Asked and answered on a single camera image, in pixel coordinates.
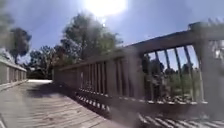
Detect long wooden bridge railing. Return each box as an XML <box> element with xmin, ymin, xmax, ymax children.
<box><xmin>51</xmin><ymin>19</ymin><xmax>224</xmax><ymax>118</ymax></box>

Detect row of trees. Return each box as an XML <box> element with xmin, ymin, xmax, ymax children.
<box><xmin>0</xmin><ymin>12</ymin><xmax>124</xmax><ymax>80</ymax></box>

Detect wooden plank bridge deck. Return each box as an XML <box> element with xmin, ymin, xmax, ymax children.
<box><xmin>0</xmin><ymin>79</ymin><xmax>224</xmax><ymax>128</ymax></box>

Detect short wooden bridge railing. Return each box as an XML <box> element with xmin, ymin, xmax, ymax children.
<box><xmin>0</xmin><ymin>57</ymin><xmax>28</xmax><ymax>92</ymax></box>

